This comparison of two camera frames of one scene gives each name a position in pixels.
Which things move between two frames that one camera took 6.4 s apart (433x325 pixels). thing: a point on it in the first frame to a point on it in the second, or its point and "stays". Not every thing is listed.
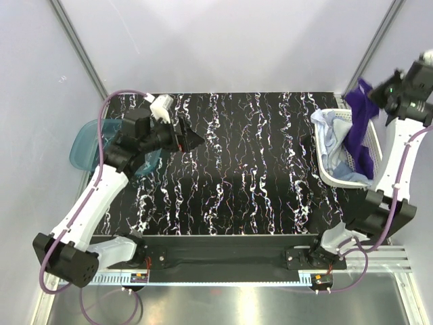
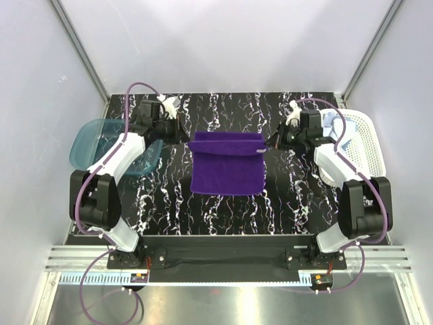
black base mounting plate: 230,259 stays
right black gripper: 374,92 to 277,142
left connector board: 137,277 stays
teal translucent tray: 84,153 stays
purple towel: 362,107 to 227,163
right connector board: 321,280 stays
